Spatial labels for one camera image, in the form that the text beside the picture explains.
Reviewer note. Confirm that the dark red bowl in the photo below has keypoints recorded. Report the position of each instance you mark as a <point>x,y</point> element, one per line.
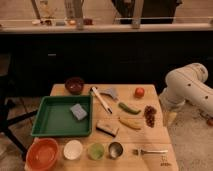
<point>74,85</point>

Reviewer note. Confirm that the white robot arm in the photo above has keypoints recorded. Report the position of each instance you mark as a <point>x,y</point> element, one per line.
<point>187,83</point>

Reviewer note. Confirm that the grey metal spatula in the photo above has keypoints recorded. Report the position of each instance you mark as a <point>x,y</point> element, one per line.
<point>110,92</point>

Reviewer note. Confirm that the red tomato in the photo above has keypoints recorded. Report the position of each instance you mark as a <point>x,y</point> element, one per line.
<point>139,92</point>

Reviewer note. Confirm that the grey blue sponge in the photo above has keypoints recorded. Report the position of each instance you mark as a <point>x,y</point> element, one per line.
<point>78,111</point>

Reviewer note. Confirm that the wooden block brush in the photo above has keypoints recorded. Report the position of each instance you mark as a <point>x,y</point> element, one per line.
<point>107,128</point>

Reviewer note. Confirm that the yellow banana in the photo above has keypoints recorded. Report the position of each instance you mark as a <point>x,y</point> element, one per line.
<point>129,123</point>

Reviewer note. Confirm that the bunch of dark grapes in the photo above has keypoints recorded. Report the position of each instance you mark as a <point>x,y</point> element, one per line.
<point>149,114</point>

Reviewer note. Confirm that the green plastic tray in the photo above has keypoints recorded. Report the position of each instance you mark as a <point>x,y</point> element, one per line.
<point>54,117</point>

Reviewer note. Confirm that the small metal cup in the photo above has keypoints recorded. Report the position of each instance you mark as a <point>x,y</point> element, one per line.
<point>115,150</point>

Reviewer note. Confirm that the small green cup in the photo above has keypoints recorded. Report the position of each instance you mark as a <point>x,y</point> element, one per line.
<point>96,151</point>

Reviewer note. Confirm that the metal fork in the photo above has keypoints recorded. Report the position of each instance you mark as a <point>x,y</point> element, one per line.
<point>144,152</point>

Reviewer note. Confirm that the long counter shelf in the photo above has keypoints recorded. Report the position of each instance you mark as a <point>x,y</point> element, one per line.
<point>29,28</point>

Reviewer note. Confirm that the orange bowl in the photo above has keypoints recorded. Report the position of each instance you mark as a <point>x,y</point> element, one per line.
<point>42,154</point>

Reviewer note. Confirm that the black office chair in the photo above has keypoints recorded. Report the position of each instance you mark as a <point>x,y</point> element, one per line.
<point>5,106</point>

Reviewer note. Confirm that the white handled knife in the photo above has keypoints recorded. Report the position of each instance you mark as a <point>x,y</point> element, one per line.
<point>104,104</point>

